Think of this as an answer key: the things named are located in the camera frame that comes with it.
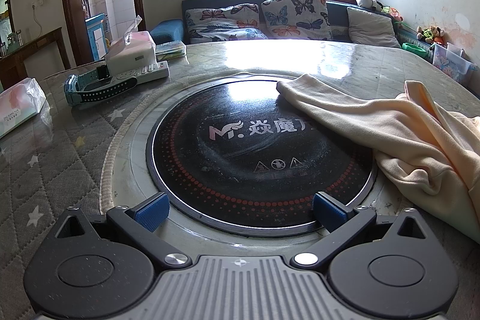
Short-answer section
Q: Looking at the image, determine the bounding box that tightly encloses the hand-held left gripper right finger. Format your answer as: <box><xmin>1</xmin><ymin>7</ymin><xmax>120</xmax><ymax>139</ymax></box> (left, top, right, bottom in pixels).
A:
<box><xmin>290</xmin><ymin>192</ymin><xmax>436</xmax><ymax>270</ymax></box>

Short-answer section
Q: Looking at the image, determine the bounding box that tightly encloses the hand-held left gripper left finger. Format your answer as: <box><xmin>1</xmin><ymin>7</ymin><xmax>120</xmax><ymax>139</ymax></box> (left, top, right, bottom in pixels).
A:
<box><xmin>48</xmin><ymin>192</ymin><xmax>191</xmax><ymax>269</ymax></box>

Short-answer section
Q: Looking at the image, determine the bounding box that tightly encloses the cream garment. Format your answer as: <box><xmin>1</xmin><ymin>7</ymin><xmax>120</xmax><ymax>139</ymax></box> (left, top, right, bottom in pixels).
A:
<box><xmin>276</xmin><ymin>74</ymin><xmax>480</xmax><ymax>249</ymax></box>

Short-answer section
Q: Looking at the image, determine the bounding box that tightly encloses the round black induction cooktop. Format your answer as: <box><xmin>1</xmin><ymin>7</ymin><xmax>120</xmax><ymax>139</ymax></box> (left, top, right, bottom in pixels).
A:
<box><xmin>145</xmin><ymin>80</ymin><xmax>377</xmax><ymax>234</ymax></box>

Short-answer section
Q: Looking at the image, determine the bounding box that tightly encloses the blue smartwatch with black band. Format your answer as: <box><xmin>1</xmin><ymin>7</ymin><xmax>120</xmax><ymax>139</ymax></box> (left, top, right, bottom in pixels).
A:
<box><xmin>64</xmin><ymin>65</ymin><xmax>138</xmax><ymax>107</ymax></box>

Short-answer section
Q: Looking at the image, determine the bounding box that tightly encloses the white remote control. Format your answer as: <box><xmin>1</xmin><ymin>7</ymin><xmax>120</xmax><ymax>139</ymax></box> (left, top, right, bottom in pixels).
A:
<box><xmin>109</xmin><ymin>61</ymin><xmax>170</xmax><ymax>84</ymax></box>

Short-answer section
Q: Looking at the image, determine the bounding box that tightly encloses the pink white tissue pack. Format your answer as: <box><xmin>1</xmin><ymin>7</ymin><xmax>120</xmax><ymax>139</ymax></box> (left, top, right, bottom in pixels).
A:
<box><xmin>105</xmin><ymin>16</ymin><xmax>156</xmax><ymax>75</ymax></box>

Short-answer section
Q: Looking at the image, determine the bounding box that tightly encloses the small clear lidded box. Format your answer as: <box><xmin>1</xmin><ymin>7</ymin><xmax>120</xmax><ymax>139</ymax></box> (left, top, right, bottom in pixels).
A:
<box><xmin>155</xmin><ymin>41</ymin><xmax>187</xmax><ymax>61</ymax></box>

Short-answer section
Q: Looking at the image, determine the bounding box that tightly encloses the pink tissue packet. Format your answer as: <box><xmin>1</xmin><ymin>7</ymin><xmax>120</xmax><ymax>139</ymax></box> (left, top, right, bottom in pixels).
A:
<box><xmin>0</xmin><ymin>78</ymin><xmax>47</xmax><ymax>139</ymax></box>

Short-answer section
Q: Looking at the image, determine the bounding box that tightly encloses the green plastic bowl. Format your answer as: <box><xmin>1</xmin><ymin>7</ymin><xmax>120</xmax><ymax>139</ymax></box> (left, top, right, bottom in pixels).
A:
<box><xmin>402</xmin><ymin>40</ymin><xmax>426</xmax><ymax>56</ymax></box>

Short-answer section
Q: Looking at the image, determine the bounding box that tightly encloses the blue sofa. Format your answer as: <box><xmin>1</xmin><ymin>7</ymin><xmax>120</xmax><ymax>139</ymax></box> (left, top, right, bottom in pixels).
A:
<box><xmin>150</xmin><ymin>0</ymin><xmax>436</xmax><ymax>62</ymax></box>

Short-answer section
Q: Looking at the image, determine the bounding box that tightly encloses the blue white cardboard box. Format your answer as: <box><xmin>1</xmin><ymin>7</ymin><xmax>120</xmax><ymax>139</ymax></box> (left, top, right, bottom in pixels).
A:
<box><xmin>85</xmin><ymin>13</ymin><xmax>109</xmax><ymax>62</ymax></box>

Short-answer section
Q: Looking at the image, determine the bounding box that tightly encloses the grey pillow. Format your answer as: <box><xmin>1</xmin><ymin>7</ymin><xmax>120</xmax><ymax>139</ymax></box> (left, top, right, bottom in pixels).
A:
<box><xmin>347</xmin><ymin>7</ymin><xmax>402</xmax><ymax>49</ymax></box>

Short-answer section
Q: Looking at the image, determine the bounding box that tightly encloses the clear plastic storage box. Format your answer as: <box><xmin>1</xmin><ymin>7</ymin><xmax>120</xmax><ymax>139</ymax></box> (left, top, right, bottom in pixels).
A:
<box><xmin>431</xmin><ymin>42</ymin><xmax>471</xmax><ymax>84</ymax></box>

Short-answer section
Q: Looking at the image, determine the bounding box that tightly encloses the upright butterfly print pillow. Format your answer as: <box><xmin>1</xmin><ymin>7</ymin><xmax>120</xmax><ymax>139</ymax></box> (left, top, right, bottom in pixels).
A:
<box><xmin>260</xmin><ymin>0</ymin><xmax>334</xmax><ymax>40</ymax></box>

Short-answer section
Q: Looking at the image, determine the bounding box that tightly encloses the flat butterfly print pillow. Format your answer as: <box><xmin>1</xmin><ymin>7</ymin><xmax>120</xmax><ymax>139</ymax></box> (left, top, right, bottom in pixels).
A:
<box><xmin>185</xmin><ymin>3</ymin><xmax>269</xmax><ymax>44</ymax></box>

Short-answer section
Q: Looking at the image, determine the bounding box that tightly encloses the dark wooden cabinet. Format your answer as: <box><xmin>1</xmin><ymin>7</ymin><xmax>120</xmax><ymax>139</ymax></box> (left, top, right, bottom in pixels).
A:
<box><xmin>0</xmin><ymin>27</ymin><xmax>72</xmax><ymax>90</ymax></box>

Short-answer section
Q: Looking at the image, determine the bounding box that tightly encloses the brown monkey plush toy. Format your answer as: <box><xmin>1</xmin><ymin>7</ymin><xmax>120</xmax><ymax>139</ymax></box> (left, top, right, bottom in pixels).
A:
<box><xmin>416</xmin><ymin>25</ymin><xmax>447</xmax><ymax>47</ymax></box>

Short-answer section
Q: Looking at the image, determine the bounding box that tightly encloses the green orange plush toy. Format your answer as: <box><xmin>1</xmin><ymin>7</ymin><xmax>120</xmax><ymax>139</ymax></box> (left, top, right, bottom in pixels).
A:
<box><xmin>380</xmin><ymin>5</ymin><xmax>404</xmax><ymax>22</ymax></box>

